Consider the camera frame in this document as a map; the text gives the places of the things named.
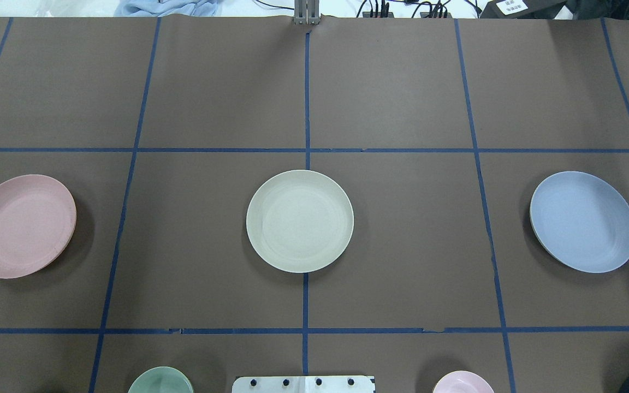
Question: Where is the cream white plate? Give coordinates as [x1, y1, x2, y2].
[245, 170, 355, 273]

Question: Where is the black box with label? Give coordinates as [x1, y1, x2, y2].
[479, 1, 568, 20]

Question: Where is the green bowl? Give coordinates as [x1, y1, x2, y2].
[128, 366, 194, 392]

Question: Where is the pink plate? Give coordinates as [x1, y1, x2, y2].
[0, 174, 77, 279]

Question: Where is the pink bowl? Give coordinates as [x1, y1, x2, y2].
[432, 371, 494, 393]

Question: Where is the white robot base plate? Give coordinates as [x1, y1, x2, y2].
[232, 375, 376, 392]

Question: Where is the aluminium frame post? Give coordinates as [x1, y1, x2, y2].
[293, 0, 321, 25]

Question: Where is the light blue cloth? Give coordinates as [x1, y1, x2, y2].
[114, 1, 218, 17]

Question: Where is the black power strip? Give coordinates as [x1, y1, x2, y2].
[356, 1, 452, 19]

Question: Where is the blue plate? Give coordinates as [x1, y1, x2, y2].
[529, 171, 629, 273]

